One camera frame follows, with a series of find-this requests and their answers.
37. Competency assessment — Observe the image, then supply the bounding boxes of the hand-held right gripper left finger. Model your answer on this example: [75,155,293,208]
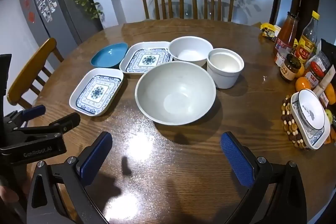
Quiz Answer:
[26,131,113,224]

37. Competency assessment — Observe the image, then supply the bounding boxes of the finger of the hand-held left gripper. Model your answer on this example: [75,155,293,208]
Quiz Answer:
[3,105,47,133]
[10,112,81,140]

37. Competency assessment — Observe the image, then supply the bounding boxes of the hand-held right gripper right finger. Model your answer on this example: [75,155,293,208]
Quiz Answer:
[220,131,307,224]

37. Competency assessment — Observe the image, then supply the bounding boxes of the small patterned rectangular plate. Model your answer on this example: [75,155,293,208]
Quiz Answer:
[69,68,124,117]

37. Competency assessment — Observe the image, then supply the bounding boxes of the blue plate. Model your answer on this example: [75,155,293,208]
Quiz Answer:
[91,42,129,69]

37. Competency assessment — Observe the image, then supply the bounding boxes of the deep white bowl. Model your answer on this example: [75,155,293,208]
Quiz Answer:
[206,48,244,89]

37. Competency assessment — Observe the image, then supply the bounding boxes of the large grey bowl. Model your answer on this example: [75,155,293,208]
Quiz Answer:
[135,61,217,126]

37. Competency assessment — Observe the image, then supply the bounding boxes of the large patterned square plate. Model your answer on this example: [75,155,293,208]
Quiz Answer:
[119,42,174,75]

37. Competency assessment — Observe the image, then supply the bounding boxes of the person's left hand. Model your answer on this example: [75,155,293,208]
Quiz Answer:
[0,183,30,210]

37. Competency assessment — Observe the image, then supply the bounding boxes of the wooden bead trivet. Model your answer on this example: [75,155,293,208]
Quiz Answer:
[281,94,309,149]

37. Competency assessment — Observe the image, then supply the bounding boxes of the white dish with blue rim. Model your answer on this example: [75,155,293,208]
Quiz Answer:
[290,89,331,149]

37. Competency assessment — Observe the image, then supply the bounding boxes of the brown sauce jar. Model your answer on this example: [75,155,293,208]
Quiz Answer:
[280,54,302,81]

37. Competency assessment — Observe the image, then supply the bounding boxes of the small clear plastic bottle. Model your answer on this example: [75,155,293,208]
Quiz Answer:
[275,48,289,67]

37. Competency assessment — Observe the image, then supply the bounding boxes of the grey refrigerator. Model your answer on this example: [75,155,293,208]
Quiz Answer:
[18,0,104,52]

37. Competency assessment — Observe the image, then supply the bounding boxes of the white tube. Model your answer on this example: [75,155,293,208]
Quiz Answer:
[314,70,334,97]

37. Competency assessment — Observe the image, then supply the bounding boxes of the red-lidded jar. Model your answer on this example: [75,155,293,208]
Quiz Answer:
[306,61,326,88]

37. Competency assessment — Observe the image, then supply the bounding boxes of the yellow snack packet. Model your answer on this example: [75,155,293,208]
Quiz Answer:
[260,22,282,41]

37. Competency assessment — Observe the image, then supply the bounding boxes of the red sauce bottle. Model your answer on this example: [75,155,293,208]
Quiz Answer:
[273,11,300,55]

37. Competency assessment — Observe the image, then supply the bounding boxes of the vinegar bottle with yellow cap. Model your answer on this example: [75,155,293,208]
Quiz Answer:
[294,11,321,64]

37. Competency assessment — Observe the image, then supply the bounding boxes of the dark wooden door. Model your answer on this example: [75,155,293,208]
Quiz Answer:
[294,0,321,39]

